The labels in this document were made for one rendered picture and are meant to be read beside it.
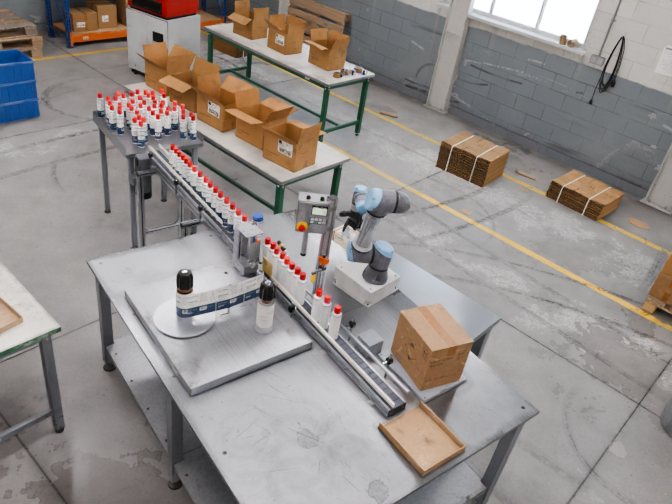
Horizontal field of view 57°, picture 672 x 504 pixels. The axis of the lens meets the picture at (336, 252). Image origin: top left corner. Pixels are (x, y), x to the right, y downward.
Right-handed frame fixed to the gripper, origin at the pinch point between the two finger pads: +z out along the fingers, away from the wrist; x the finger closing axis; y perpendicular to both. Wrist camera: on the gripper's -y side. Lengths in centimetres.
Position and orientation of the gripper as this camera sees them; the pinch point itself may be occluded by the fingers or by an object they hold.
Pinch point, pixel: (348, 235)
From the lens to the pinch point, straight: 377.9
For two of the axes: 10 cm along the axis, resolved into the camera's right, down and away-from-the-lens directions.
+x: 6.8, -3.3, 6.6
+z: -1.6, 8.1, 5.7
